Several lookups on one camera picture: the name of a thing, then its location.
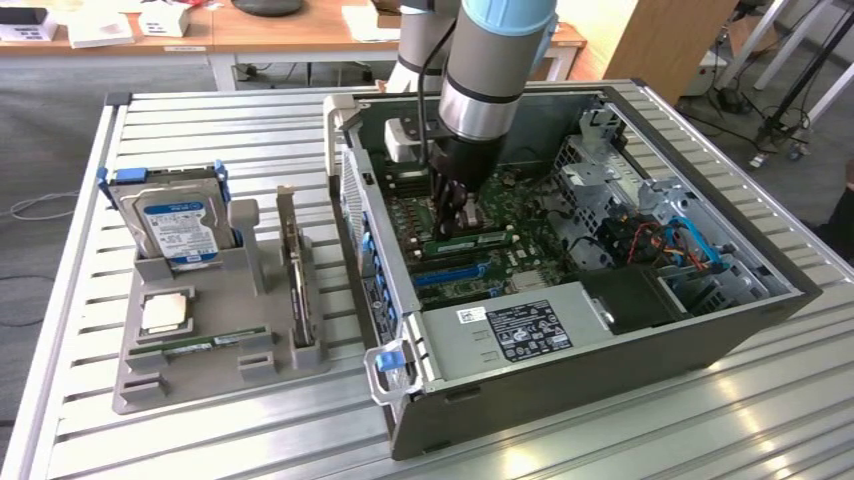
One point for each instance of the brown cardboard box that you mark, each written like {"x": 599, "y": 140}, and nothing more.
{"x": 383, "y": 5}

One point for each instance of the green motherboard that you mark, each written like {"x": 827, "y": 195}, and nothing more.
{"x": 534, "y": 255}

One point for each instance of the black floor device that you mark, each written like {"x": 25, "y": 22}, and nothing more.
{"x": 726, "y": 100}

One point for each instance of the dark round object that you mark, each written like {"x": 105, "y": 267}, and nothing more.
{"x": 267, "y": 7}

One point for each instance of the wooden cabinet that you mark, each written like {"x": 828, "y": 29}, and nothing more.
{"x": 667, "y": 55}

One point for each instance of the black wheeled stand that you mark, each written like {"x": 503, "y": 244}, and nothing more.
{"x": 810, "y": 82}

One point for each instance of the wooden desk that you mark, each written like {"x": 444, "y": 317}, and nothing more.
{"x": 199, "y": 37}
{"x": 300, "y": 30}

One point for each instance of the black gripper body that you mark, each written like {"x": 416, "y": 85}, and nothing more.
{"x": 469, "y": 160}

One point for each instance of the blue case latch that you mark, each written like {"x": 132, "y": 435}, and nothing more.
{"x": 387, "y": 362}

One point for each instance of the white machine cabinet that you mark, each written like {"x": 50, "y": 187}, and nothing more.
{"x": 700, "y": 75}

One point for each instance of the blue expansion slot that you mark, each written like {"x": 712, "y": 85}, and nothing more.
{"x": 447, "y": 276}

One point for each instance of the white metal table leg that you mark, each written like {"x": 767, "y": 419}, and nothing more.
{"x": 830, "y": 100}
{"x": 790, "y": 45}

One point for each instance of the silver chipset heatsink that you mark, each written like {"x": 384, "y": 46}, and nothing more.
{"x": 528, "y": 283}

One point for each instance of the person in dark trousers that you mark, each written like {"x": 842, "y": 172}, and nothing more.
{"x": 836, "y": 215}

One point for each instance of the white carton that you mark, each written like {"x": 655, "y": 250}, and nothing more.
{"x": 163, "y": 22}

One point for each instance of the black PC case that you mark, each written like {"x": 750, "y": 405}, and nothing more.
{"x": 567, "y": 400}

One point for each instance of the white booklet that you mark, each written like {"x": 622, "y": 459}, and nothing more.
{"x": 100, "y": 31}

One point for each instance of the white box with black top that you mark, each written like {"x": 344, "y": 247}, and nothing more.
{"x": 26, "y": 32}

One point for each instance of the silver CPU chip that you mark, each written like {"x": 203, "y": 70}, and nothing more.
{"x": 163, "y": 310}

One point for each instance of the graphics card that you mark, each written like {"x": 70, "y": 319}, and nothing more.
{"x": 301, "y": 300}

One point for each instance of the grey power supply unit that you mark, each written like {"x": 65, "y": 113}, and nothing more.
{"x": 460, "y": 350}

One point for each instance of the grey parts rack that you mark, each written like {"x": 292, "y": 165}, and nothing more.
{"x": 220, "y": 300}

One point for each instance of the white paper stack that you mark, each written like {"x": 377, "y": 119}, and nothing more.
{"x": 367, "y": 27}

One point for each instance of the hard disk with blue bracket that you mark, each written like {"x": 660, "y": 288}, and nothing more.
{"x": 173, "y": 225}

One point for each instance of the green RAM stick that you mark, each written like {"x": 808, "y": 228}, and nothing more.
{"x": 487, "y": 239}
{"x": 193, "y": 341}

